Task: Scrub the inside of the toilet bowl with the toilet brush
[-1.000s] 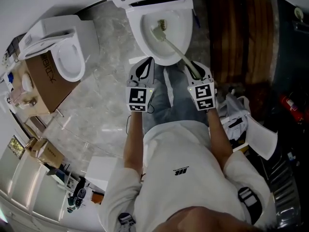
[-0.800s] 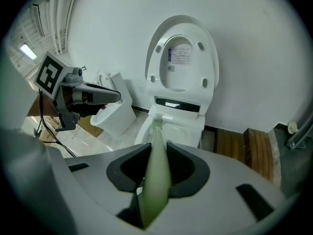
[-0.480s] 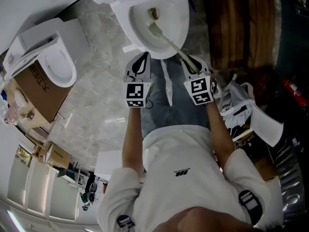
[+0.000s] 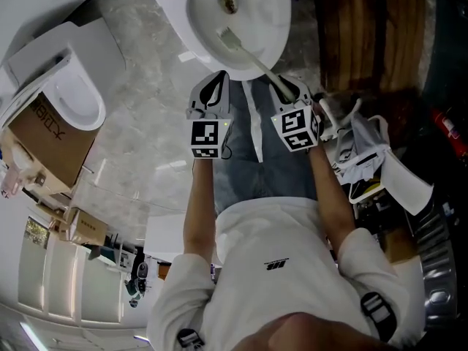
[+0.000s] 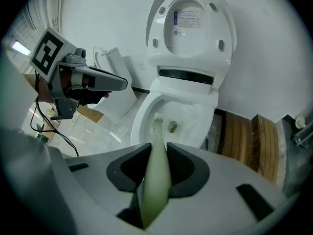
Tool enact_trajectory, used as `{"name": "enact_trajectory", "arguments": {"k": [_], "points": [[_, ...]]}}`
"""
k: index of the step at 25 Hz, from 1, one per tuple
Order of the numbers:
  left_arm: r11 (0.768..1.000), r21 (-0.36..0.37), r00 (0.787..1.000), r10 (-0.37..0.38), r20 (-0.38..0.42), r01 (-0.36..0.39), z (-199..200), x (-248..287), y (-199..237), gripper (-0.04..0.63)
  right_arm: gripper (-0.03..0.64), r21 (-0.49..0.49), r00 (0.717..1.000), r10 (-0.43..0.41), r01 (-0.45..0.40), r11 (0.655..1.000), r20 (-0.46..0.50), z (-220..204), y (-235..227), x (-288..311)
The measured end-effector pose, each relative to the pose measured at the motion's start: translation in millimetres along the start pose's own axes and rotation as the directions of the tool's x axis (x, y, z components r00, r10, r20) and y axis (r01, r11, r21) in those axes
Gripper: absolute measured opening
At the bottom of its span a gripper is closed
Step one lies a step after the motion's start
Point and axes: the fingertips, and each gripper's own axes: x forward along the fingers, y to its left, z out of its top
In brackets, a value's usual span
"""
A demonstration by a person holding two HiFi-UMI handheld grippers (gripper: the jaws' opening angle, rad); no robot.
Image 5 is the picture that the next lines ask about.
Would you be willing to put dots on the brown dirt lump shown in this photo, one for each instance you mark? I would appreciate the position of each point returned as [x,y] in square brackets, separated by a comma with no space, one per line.
[173,126]

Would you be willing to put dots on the white round knob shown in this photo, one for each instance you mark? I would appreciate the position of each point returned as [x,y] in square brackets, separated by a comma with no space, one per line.
[300,123]

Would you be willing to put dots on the metal rail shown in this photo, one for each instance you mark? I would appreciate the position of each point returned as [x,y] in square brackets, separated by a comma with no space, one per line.
[303,136]

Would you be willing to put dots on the person's left forearm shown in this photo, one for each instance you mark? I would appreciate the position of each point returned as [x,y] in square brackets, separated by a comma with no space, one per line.
[45,92]

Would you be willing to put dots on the pale green toilet brush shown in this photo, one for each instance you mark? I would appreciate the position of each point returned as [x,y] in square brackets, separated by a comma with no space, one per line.
[156,177]

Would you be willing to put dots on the dark wooden plank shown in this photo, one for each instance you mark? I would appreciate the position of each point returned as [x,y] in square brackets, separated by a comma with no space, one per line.
[236,138]

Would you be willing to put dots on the white toilet bowl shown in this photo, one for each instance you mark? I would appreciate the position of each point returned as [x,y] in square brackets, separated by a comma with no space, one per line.
[195,106]

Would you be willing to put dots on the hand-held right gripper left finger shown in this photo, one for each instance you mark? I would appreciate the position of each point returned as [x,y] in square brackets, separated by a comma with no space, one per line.
[127,166]

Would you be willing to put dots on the flat cardboard sheet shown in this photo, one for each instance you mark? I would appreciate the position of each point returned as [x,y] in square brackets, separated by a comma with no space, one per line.
[91,112]

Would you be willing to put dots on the white wall socket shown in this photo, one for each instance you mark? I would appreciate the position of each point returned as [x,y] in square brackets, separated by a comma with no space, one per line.
[141,65]

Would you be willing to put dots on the white toilet seat and lid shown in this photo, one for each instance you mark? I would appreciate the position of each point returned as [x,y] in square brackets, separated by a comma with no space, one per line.
[220,28]

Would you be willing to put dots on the small white toilet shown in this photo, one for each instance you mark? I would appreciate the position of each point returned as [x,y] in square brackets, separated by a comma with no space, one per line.
[119,99]

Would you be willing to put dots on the person's left hand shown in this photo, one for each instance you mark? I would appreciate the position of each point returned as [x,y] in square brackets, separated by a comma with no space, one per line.
[91,97]

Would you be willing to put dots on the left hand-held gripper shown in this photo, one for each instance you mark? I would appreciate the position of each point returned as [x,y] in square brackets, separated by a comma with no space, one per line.
[49,53]

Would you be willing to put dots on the light wooden plank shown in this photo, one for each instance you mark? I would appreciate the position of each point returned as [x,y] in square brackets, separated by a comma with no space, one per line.
[266,148]

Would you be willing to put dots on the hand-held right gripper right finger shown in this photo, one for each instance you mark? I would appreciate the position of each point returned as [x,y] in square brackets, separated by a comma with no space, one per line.
[188,170]

